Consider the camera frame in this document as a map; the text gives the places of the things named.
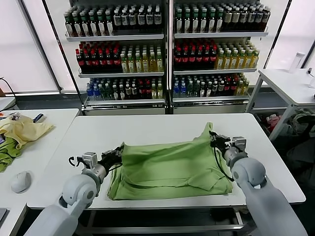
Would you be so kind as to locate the white computer mouse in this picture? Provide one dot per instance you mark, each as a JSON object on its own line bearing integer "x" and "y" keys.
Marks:
{"x": 21, "y": 183}

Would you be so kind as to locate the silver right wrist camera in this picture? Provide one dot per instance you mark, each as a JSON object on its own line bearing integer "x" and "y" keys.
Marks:
{"x": 240, "y": 142}

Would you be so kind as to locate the black chair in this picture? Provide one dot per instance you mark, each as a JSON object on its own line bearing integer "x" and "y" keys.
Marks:
{"x": 302, "y": 155}

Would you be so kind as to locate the grey green clothes pile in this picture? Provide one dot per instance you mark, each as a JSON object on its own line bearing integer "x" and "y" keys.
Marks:
{"x": 294, "y": 125}

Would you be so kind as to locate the small blue water bottle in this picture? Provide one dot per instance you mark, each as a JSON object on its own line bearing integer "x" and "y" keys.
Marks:
{"x": 89, "y": 93}
{"x": 182, "y": 91}
{"x": 176, "y": 91}
{"x": 96, "y": 93}

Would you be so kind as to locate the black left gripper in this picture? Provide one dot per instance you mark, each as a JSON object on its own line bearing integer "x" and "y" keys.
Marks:
{"x": 108, "y": 161}

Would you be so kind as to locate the light green shirt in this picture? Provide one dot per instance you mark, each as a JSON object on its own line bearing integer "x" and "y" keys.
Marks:
{"x": 167, "y": 167}

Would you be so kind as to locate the small yellow juice bottle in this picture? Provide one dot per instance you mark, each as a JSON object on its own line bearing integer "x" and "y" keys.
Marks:
{"x": 160, "y": 93}
{"x": 154, "y": 93}
{"x": 239, "y": 89}
{"x": 245, "y": 89}

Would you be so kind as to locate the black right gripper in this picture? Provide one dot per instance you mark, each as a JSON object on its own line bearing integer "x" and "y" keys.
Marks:
{"x": 224, "y": 143}

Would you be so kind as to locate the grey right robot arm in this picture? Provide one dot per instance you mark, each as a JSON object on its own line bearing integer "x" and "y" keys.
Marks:
{"x": 248, "y": 172}

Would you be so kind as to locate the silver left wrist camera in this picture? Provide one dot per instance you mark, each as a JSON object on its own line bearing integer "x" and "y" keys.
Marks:
{"x": 89, "y": 158}

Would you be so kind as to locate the blue white small object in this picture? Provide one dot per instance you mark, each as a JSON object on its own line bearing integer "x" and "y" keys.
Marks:
{"x": 39, "y": 118}

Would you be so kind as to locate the small black device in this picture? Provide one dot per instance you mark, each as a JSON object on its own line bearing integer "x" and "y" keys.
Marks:
{"x": 309, "y": 71}

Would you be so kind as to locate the clear tumbler white lid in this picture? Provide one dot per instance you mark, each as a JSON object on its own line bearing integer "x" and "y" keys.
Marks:
{"x": 296, "y": 62}

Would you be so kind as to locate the dark laptop corner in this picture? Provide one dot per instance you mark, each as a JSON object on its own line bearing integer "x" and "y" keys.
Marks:
{"x": 3, "y": 215}

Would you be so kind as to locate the white side table with legs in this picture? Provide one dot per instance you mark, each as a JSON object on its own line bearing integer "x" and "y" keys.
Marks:
{"x": 283, "y": 83}

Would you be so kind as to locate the red pink cloth item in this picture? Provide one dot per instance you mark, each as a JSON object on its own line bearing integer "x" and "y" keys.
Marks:
{"x": 272, "y": 120}

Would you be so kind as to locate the small printed packet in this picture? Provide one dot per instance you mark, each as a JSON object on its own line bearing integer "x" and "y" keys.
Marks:
{"x": 15, "y": 117}

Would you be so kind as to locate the red cap cola bottle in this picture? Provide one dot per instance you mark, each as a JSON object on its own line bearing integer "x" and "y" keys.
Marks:
{"x": 80, "y": 61}
{"x": 178, "y": 59}
{"x": 87, "y": 61}
{"x": 94, "y": 61}
{"x": 102, "y": 61}
{"x": 199, "y": 59}
{"x": 116, "y": 61}
{"x": 192, "y": 59}
{"x": 109, "y": 61}
{"x": 213, "y": 59}
{"x": 206, "y": 59}
{"x": 185, "y": 59}

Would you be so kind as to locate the pale yellow garment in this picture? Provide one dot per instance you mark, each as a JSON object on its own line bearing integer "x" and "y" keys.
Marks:
{"x": 27, "y": 130}

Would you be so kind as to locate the small green bottle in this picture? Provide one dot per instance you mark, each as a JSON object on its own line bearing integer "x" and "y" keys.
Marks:
{"x": 103, "y": 93}
{"x": 189, "y": 90}
{"x": 109, "y": 93}
{"x": 196, "y": 90}

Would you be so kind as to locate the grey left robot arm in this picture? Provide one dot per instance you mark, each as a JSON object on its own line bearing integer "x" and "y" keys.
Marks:
{"x": 76, "y": 189}

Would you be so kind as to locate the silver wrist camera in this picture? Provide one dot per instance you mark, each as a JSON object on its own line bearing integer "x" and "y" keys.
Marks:
{"x": 89, "y": 158}
{"x": 240, "y": 142}

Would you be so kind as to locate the grey drinks shelf rack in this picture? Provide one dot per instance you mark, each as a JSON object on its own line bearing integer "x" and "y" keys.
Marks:
{"x": 221, "y": 35}
{"x": 115, "y": 38}

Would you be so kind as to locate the dark drink bottle pale label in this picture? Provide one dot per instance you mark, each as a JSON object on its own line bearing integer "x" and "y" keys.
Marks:
{"x": 243, "y": 18}
{"x": 228, "y": 18}
{"x": 141, "y": 20}
{"x": 235, "y": 18}
{"x": 258, "y": 17}
{"x": 251, "y": 17}
{"x": 157, "y": 19}
{"x": 149, "y": 19}
{"x": 125, "y": 20}
{"x": 265, "y": 17}
{"x": 117, "y": 20}
{"x": 133, "y": 20}

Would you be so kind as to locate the small red cap bottle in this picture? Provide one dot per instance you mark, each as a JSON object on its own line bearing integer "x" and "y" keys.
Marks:
{"x": 148, "y": 92}
{"x": 233, "y": 88}
{"x": 227, "y": 89}
{"x": 141, "y": 92}

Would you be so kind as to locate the yellow juice bottle green cap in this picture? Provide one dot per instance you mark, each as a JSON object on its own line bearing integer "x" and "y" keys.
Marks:
{"x": 131, "y": 64}
{"x": 227, "y": 61}
{"x": 255, "y": 60}
{"x": 220, "y": 61}
{"x": 160, "y": 64}
{"x": 146, "y": 64}
{"x": 153, "y": 64}
{"x": 124, "y": 64}
{"x": 241, "y": 61}
{"x": 234, "y": 61}
{"x": 139, "y": 64}
{"x": 247, "y": 61}

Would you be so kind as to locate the bright green garment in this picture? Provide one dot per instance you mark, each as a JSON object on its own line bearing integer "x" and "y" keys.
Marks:
{"x": 6, "y": 157}

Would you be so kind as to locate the green cap tea bottle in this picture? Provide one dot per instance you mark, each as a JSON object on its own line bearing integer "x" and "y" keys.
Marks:
{"x": 187, "y": 23}
{"x": 85, "y": 24}
{"x": 179, "y": 23}
{"x": 203, "y": 22}
{"x": 93, "y": 24}
{"x": 77, "y": 25}
{"x": 219, "y": 22}
{"x": 109, "y": 23}
{"x": 101, "y": 24}
{"x": 69, "y": 25}
{"x": 195, "y": 23}
{"x": 211, "y": 22}

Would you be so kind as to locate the small dark drink bottle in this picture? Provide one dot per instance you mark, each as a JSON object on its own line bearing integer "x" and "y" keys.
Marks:
{"x": 122, "y": 92}
{"x": 202, "y": 90}
{"x": 128, "y": 92}
{"x": 215, "y": 90}
{"x": 221, "y": 90}
{"x": 134, "y": 92}
{"x": 116, "y": 92}
{"x": 208, "y": 90}

